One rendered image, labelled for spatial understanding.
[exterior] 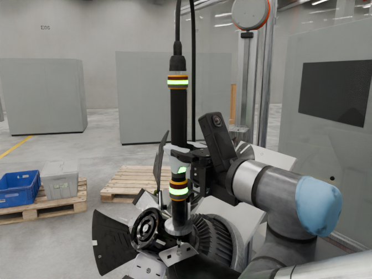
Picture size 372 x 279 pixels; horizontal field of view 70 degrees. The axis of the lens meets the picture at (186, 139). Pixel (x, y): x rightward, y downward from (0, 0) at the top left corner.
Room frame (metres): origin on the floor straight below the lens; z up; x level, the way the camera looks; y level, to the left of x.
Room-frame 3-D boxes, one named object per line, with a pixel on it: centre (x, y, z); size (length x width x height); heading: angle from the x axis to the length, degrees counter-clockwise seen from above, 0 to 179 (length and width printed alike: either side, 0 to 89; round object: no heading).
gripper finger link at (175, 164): (0.56, 0.02, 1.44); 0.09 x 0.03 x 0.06; 50
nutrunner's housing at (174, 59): (0.59, 0.02, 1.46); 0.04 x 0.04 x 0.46
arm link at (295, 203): (0.37, -0.17, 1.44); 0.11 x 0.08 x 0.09; 41
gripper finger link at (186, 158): (0.52, -0.01, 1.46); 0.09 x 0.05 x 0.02; 50
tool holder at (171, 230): (0.60, 0.01, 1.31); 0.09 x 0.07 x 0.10; 156
